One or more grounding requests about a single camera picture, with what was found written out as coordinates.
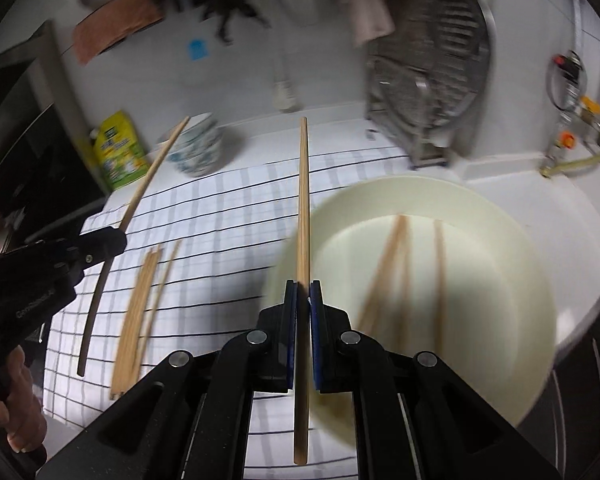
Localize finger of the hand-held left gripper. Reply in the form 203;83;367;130
77;226;128;267

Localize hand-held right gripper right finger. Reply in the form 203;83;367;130
309;280;563;480

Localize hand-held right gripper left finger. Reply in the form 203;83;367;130
37;280;298;480

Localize single wooden chopstick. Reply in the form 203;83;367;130
76;116;191;377
397;217;415;353
293;116;312;466

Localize pile of wooden chopsticks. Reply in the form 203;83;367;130
110;240;183;402

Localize cream round plate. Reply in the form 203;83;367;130
265;174;558;448

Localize person's left hand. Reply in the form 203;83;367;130
0;346;49;455

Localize yellow seasoning pouch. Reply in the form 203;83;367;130
91;110;150;192

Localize white checkered cloth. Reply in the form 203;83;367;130
40;145;416;480

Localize blue patterned white bowl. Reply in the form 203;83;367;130
170;132;226;163
169;152;225;178
172;112;225;143

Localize steel dish rack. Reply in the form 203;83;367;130
365;55;473;170

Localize orange wavy dish cloth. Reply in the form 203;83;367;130
74;0;165;65

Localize black hanging cloth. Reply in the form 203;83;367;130
200;0;271;46

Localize black cabinet front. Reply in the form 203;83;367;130
522;285;600;480

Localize perforated steel steamer tray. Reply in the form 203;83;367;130
367;0;492;156

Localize pink hanging towel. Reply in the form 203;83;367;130
340;0;395;46

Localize gas valve with red knob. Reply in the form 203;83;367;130
545;50;600;171

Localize grey metal gas pipe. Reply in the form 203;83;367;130
569;0;587;53

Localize yellow gas hose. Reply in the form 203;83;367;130
540;120;600;178

